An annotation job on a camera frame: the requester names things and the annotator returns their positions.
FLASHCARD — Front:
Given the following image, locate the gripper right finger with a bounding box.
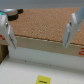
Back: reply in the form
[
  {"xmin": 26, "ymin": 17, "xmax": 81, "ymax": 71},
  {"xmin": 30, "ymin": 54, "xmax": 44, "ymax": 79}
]
[{"xmin": 62, "ymin": 7, "xmax": 84, "ymax": 50}]

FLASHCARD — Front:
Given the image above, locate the wooden drawer box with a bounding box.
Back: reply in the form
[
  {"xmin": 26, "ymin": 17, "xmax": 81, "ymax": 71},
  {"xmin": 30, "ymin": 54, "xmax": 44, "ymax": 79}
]
[{"xmin": 0, "ymin": 7, "xmax": 84, "ymax": 57}]

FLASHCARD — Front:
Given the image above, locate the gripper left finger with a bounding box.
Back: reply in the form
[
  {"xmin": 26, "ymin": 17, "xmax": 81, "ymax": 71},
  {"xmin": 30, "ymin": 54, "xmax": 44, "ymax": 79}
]
[{"xmin": 0, "ymin": 11, "xmax": 18, "ymax": 51}]

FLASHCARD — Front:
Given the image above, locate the wooden drawer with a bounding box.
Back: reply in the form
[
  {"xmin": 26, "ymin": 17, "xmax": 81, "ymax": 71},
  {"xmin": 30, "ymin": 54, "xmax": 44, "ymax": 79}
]
[{"xmin": 0, "ymin": 43, "xmax": 84, "ymax": 84}]

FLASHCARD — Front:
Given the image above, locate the yellow block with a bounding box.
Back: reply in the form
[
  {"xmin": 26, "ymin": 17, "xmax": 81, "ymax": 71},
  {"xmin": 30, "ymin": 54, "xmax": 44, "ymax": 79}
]
[{"xmin": 35, "ymin": 74, "xmax": 52, "ymax": 84}]

